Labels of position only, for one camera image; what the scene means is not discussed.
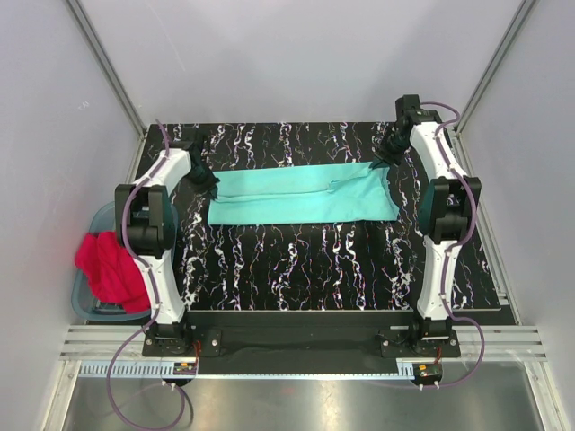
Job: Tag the aluminium frame rail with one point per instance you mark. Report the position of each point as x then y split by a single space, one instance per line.
518 343

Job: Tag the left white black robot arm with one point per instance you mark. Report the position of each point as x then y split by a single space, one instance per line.
145 227

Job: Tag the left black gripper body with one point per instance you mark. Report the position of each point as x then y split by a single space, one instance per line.
201 178

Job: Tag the teal t shirt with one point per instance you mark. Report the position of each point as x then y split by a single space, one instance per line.
308 194

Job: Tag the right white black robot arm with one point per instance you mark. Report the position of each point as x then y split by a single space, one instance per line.
447 218

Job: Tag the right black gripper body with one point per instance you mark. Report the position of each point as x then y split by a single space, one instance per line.
391 147

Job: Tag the red t shirt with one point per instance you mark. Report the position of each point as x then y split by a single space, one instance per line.
112 274

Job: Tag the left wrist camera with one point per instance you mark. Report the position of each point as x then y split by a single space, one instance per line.
193 141

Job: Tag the translucent blue plastic basket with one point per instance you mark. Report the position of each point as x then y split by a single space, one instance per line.
83 302

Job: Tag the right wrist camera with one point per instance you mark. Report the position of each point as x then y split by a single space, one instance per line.
409 113

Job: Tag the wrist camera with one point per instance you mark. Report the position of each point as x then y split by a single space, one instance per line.
193 141
409 113

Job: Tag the white slotted cable duct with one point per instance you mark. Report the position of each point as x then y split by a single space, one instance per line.
174 370

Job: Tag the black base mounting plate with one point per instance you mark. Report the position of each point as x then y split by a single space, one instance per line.
390 334

